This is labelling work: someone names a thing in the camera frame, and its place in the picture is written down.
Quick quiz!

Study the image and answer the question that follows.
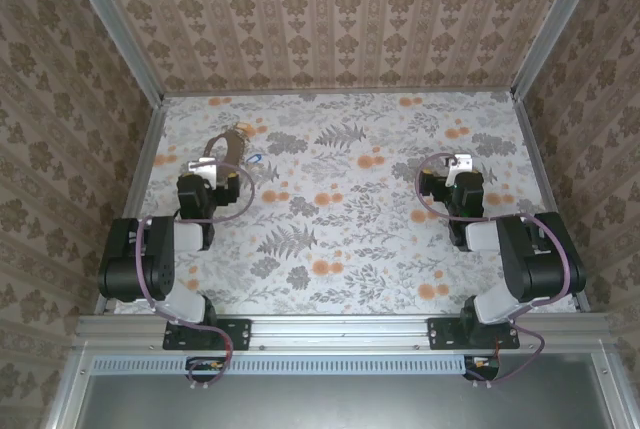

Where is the clear plastic bag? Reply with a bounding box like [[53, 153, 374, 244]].
[[202, 128, 251, 183]]

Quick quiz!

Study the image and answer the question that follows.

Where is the floral patterned table cover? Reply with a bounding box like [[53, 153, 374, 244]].
[[107, 92, 584, 316]]

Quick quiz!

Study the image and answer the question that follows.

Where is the small circuit board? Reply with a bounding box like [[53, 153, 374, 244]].
[[463, 354, 502, 383], [185, 356, 230, 383]]

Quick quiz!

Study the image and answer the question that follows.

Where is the grey metal cabinet panel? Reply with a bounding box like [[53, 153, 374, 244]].
[[74, 372, 616, 429]]

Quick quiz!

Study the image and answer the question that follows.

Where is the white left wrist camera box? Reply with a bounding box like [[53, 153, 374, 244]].
[[187, 157, 222, 188]]

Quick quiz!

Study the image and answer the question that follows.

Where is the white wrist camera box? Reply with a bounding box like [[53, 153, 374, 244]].
[[187, 157, 222, 188], [446, 152, 475, 188]]

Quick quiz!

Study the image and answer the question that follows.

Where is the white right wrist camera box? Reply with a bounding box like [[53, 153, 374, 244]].
[[446, 152, 475, 188]]

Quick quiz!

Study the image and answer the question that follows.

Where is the aluminium table edge rail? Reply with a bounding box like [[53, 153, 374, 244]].
[[513, 97, 592, 314], [160, 86, 519, 99], [94, 98, 169, 314]]

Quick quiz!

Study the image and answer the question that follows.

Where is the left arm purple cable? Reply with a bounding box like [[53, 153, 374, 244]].
[[134, 161, 256, 390]]

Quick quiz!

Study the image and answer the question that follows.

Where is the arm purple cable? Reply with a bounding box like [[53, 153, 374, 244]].
[[134, 161, 256, 390], [417, 152, 576, 390]]

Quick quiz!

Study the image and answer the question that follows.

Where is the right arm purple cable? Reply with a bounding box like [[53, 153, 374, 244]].
[[417, 152, 576, 390]]

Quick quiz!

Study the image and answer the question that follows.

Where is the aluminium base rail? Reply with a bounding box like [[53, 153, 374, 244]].
[[74, 312, 621, 354]]

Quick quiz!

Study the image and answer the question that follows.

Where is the aluminium frame post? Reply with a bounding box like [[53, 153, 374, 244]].
[[508, 0, 610, 103], [58, 0, 167, 106]]

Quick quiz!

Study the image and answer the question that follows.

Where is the grey slotted cable duct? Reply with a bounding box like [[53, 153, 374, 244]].
[[92, 354, 469, 376]]

